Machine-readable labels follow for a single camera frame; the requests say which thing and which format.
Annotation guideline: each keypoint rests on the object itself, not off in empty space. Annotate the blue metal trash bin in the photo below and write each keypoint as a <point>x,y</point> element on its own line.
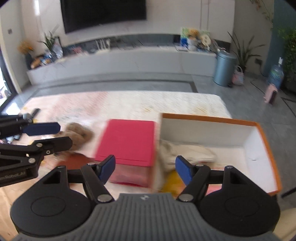
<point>224,68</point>

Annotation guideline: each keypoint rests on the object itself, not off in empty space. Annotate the pink space heater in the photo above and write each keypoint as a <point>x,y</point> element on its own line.
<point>270,94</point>

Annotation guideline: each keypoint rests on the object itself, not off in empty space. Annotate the lace tablecloth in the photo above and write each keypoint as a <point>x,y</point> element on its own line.
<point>94,109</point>

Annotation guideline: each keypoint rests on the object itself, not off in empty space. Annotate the small teddy bear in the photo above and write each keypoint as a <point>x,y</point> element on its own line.
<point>193,34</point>

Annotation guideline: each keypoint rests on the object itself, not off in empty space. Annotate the dark cabinet with plants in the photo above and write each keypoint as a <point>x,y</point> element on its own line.
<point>288,36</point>

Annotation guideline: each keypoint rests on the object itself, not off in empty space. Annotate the red lidded storage box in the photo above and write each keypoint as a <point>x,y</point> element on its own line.
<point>132,144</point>

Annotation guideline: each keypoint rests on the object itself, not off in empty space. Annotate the wall mounted television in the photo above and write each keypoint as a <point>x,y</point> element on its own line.
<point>81,14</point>

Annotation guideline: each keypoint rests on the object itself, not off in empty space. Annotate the potted long leaf plant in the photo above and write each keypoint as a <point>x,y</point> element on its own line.
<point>244,51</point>

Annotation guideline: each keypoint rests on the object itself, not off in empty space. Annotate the brown plush towel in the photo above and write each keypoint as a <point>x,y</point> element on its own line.
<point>78,133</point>

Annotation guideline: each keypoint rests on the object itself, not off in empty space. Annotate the orange cardboard box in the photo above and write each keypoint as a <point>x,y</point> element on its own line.
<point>238,143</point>

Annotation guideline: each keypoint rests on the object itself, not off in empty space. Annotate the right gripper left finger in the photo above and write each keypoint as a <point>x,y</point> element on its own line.
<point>95,176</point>

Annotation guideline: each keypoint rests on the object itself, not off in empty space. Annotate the yellow cleaning cloth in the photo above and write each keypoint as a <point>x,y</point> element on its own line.
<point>173,184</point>

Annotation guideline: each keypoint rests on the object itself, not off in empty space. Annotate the white round hand fan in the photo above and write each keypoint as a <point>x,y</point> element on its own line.
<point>205,40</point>

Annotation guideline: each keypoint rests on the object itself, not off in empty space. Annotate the blue water jug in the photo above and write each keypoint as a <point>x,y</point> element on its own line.
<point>276,74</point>

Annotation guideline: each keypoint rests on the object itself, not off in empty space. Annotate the black remote control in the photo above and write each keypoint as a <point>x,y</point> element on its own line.
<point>32,116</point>

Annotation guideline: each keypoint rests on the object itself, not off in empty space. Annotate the green plant in vase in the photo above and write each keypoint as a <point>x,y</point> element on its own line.
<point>54,50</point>

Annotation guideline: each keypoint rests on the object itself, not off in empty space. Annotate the white wifi router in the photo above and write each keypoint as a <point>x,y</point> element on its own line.
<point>103,45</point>

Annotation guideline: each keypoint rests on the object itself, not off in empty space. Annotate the cream canvas bag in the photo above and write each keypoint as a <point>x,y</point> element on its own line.
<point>194,154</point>

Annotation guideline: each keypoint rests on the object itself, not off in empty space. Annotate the pastel woven handbag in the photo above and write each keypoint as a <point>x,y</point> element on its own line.
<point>238,76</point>

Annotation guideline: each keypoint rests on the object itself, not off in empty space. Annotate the dried yellow flowers vase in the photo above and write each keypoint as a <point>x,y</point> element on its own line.
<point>25,48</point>

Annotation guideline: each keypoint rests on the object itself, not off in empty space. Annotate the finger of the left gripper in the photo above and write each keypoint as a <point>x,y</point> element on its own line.
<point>38,129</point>

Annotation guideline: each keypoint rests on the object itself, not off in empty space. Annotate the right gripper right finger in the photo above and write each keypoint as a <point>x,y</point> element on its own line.
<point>195,178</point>

